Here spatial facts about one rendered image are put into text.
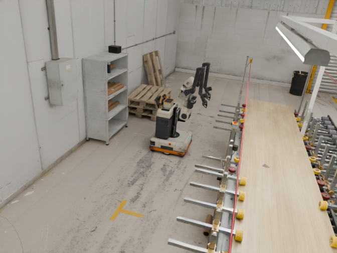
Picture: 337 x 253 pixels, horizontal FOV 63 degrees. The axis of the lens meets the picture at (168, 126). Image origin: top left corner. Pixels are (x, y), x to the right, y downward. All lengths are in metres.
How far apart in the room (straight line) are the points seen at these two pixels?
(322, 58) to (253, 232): 1.46
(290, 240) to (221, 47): 8.72
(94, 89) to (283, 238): 3.69
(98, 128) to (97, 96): 0.62
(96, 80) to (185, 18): 6.41
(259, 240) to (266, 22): 8.75
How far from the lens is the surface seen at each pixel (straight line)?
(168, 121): 4.74
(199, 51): 10.71
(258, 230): 2.51
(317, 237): 2.68
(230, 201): 3.16
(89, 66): 4.89
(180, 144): 4.83
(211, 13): 10.53
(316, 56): 1.60
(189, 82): 4.60
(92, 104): 5.08
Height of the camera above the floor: 2.55
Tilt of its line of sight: 25 degrees down
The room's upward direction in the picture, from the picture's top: 5 degrees clockwise
